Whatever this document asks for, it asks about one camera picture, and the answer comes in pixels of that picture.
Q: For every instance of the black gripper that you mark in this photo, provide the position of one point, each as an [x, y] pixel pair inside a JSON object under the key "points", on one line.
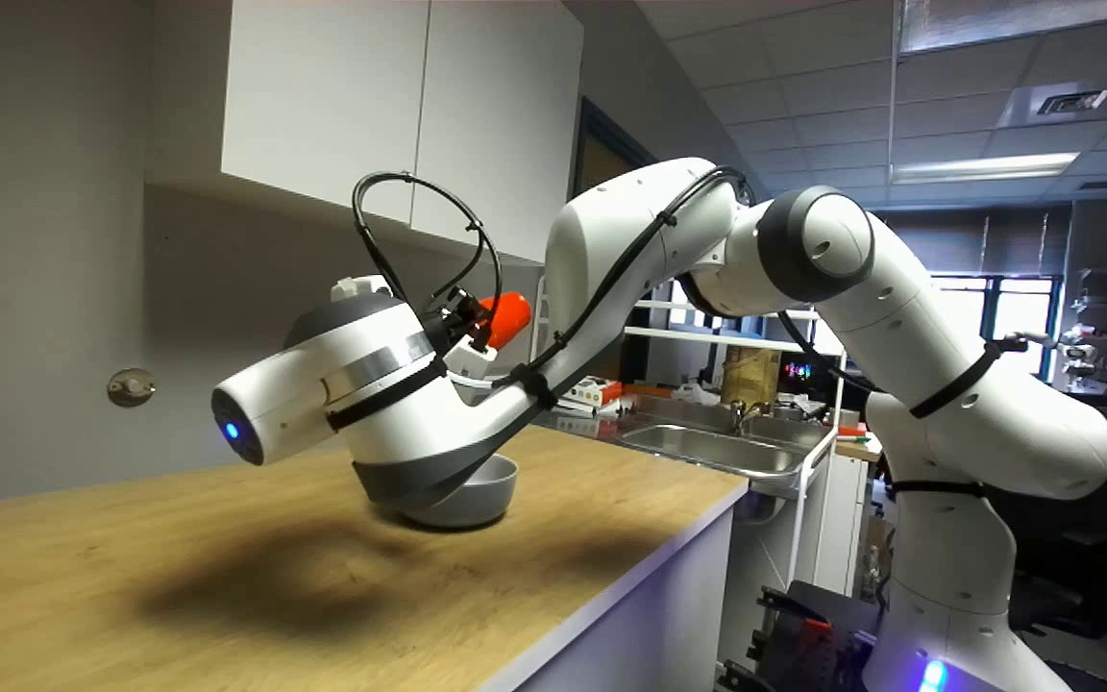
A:
{"points": [[458, 326]]}

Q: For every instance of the red plastic cup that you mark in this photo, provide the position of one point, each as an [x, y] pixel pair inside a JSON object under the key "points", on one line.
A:
{"points": [[509, 318]]}

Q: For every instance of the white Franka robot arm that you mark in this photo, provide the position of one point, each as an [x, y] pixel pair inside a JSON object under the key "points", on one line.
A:
{"points": [[911, 331]]}

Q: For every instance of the grey ceramic bowl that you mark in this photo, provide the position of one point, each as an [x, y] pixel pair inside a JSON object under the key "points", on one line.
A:
{"points": [[481, 493]]}

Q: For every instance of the red and white box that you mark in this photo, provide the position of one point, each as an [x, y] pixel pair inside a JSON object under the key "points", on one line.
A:
{"points": [[595, 392]]}

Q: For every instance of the stainless steel sink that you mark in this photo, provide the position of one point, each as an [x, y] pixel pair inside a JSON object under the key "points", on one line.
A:
{"points": [[721, 447]]}

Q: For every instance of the brown paper package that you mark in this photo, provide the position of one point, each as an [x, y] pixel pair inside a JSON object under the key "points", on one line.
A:
{"points": [[751, 379]]}

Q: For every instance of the black box with red parts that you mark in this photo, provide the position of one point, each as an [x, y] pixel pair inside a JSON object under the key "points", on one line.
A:
{"points": [[815, 636]]}

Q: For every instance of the ceiling light panel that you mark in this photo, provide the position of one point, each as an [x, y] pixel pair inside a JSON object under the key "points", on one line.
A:
{"points": [[982, 168]]}

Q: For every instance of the ceiling air vent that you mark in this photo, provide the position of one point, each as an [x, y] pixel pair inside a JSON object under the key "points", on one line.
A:
{"points": [[1055, 101]]}

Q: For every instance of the black office chair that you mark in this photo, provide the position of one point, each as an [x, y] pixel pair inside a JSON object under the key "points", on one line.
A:
{"points": [[1086, 563]]}

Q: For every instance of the white wall cabinet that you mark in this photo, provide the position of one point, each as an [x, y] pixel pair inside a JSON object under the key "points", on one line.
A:
{"points": [[375, 101]]}

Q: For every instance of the round metal wall knob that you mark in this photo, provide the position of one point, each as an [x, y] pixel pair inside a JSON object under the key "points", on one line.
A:
{"points": [[127, 385]]}

